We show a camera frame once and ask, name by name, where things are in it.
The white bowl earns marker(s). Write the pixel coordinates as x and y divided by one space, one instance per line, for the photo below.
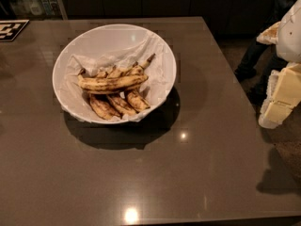
103 41

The black white fiducial marker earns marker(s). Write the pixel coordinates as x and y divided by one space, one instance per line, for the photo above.
10 29

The right spotted banana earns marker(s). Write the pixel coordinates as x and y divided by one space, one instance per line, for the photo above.
133 97

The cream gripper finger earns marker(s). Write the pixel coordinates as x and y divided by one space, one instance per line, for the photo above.
283 95
269 35

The left spotted banana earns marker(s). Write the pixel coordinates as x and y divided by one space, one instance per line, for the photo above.
102 108

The middle spotted banana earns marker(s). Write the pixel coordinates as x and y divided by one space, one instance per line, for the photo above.
120 104

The white paper liner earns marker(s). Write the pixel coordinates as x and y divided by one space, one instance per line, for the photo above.
156 76

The spotted ripe banana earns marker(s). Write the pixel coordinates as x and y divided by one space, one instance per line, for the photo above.
111 83

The plastic bottles on shelf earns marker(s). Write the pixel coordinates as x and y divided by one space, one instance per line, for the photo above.
35 8

